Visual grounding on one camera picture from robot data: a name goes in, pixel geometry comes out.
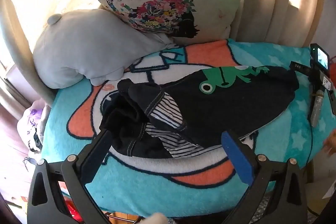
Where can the red bag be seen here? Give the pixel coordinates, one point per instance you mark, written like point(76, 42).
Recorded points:
point(71, 211)

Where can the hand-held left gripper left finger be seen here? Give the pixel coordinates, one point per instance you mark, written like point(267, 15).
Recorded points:
point(92, 161)

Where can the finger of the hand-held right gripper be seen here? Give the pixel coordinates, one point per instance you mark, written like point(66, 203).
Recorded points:
point(300, 67)
point(316, 108)

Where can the dark pants with frog print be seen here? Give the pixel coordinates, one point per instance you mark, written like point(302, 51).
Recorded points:
point(223, 108)

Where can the grey plush pillow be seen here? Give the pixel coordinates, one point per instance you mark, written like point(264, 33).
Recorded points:
point(78, 50)

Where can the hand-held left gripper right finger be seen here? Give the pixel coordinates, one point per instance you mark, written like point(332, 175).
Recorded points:
point(237, 158)

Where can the person's right hand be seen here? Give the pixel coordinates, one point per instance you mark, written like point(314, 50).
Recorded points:
point(331, 144)

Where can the pile of purple white clothes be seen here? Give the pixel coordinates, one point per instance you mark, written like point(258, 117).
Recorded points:
point(32, 129)

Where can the turquoise cartoon printed blanket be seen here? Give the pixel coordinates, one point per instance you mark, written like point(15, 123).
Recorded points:
point(131, 187)

